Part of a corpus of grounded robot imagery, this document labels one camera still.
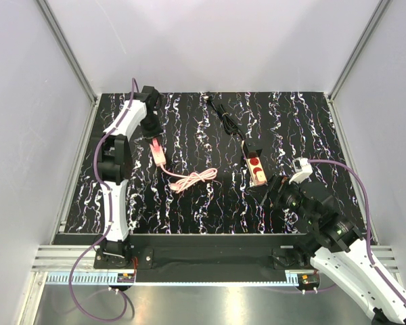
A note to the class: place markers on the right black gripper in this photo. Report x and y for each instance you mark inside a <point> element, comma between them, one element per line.
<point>260,193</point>

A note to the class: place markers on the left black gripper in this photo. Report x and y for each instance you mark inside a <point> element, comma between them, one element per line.
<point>157,131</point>

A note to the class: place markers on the pink cube plug adapter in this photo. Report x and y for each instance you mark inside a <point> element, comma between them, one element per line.
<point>260,176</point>

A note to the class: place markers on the white pink power strip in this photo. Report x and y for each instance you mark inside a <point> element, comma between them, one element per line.
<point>157,153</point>

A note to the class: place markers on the black smart plug adapter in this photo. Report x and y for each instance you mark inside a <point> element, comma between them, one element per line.
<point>252,147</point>

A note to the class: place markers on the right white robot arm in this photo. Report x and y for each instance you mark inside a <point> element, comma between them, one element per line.
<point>334,246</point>

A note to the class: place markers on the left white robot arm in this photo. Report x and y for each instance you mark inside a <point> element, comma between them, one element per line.
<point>112,167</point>

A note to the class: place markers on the beige red power strip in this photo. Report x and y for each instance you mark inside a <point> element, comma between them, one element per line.
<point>253,163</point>

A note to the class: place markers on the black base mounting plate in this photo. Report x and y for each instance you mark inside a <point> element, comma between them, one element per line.
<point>145,251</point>

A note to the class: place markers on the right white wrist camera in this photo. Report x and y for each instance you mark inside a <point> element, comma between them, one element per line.
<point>302,169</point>

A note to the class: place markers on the grey cable duct rail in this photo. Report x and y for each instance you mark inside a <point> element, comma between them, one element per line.
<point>112,278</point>

